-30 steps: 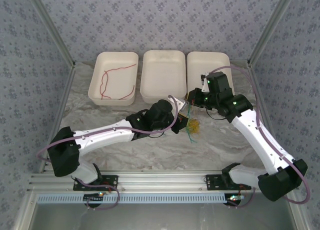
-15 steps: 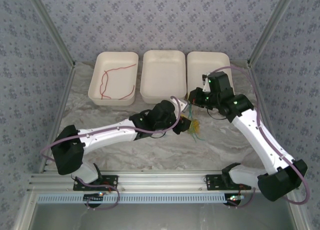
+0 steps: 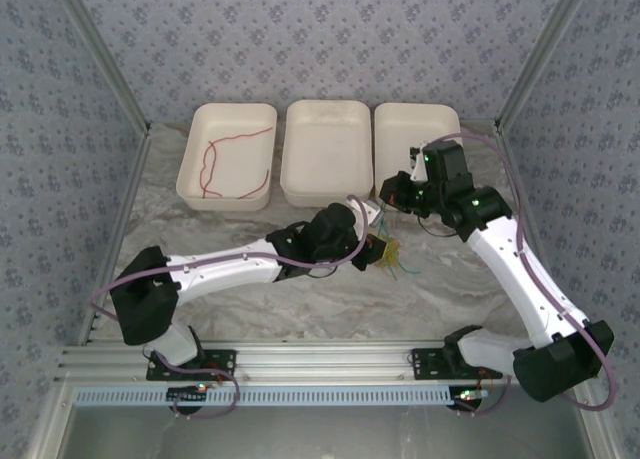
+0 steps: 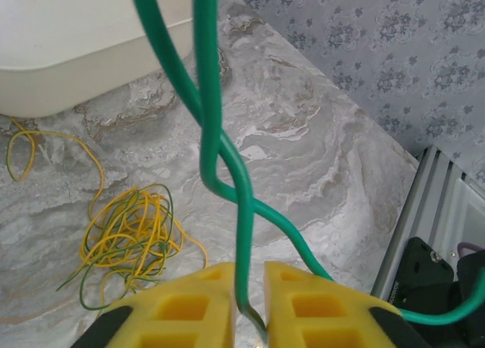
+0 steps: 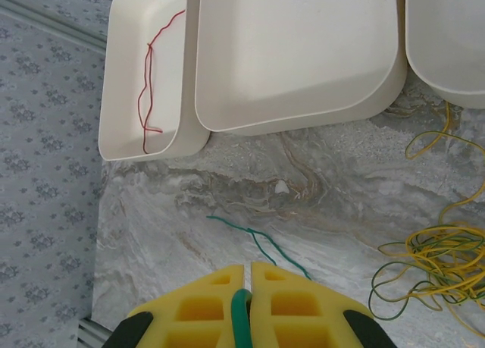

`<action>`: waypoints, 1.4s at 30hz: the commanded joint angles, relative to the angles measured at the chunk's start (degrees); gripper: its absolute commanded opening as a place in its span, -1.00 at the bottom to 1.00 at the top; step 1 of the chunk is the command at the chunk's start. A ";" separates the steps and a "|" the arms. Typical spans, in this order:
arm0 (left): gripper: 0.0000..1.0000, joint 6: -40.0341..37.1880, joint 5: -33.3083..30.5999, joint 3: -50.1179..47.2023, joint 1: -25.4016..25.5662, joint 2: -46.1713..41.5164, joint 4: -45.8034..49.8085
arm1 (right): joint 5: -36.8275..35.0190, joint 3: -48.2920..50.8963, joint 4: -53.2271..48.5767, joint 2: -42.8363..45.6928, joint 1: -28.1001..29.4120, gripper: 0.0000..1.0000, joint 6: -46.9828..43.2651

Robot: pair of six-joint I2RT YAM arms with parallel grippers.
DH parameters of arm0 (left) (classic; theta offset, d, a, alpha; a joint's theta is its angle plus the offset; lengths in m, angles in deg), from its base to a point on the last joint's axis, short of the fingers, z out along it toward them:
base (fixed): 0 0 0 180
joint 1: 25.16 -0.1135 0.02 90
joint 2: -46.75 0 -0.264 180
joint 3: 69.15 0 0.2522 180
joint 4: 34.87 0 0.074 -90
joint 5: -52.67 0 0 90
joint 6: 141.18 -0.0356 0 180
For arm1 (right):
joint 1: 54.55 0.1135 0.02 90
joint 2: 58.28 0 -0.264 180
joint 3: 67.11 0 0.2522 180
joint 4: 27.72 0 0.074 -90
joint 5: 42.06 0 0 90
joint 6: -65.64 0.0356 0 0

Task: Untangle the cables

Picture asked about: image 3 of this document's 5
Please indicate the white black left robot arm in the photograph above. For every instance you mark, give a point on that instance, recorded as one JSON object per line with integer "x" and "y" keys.
{"x": 225, "y": 269}

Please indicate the black left controller board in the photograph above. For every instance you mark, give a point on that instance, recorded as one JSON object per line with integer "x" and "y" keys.
{"x": 187, "y": 396}

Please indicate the white plastic tray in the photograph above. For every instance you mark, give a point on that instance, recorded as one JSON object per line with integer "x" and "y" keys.
{"x": 235, "y": 164}
{"x": 325, "y": 149}
{"x": 400, "y": 129}

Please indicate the black right controller board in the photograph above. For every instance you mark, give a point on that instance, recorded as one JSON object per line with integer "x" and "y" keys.
{"x": 470, "y": 401}

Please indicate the aluminium frame post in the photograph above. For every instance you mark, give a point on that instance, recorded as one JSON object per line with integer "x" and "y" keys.
{"x": 544, "y": 54}
{"x": 104, "y": 54}

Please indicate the black controller board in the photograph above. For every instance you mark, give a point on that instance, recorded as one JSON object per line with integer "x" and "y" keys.
{"x": 187, "y": 396}
{"x": 470, "y": 401}

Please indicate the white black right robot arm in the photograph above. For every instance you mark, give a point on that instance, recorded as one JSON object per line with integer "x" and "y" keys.
{"x": 515, "y": 289}

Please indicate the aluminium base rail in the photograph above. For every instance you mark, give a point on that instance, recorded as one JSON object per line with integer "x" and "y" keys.
{"x": 325, "y": 359}

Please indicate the grey metal front panel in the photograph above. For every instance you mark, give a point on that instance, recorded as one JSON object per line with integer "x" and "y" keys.
{"x": 320, "y": 434}

